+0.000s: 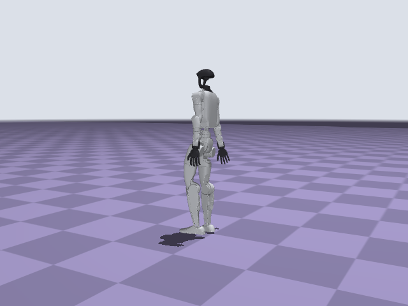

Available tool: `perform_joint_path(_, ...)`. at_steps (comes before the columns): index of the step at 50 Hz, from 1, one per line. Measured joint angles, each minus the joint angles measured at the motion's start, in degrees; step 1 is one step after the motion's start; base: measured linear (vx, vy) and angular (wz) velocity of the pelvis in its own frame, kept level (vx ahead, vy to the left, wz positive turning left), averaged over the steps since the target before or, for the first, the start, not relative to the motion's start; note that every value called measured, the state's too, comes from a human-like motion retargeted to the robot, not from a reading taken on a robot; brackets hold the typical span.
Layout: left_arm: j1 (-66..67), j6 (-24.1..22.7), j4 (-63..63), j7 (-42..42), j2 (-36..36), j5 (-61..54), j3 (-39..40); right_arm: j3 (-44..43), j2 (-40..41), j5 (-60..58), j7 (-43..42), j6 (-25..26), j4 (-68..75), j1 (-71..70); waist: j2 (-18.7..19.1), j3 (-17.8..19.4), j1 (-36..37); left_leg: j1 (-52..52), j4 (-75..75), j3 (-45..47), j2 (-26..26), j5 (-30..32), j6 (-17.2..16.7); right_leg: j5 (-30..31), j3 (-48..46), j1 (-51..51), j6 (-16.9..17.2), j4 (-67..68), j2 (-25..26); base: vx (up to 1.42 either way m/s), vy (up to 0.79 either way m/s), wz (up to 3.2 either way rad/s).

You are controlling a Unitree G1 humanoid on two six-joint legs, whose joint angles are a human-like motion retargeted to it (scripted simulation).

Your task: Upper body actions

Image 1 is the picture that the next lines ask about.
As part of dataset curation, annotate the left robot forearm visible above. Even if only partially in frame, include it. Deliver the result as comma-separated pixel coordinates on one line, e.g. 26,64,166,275
191,115,202,146

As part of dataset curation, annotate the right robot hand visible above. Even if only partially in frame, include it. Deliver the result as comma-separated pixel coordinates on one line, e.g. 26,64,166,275
217,142,230,164

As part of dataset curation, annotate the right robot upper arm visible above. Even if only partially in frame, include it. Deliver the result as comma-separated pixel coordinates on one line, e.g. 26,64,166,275
215,97,220,126

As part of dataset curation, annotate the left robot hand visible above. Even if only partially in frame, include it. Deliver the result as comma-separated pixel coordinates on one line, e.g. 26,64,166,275
187,141,201,166

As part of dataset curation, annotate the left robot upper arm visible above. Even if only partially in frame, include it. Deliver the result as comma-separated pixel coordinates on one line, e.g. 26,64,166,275
191,92,204,123

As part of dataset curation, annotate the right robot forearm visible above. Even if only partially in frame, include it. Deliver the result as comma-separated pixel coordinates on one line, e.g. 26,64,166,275
213,123,224,147

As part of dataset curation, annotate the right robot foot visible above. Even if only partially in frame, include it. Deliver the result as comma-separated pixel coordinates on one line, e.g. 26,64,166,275
203,224,215,232

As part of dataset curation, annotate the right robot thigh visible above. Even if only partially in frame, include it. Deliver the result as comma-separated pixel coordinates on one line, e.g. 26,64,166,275
198,147,215,194

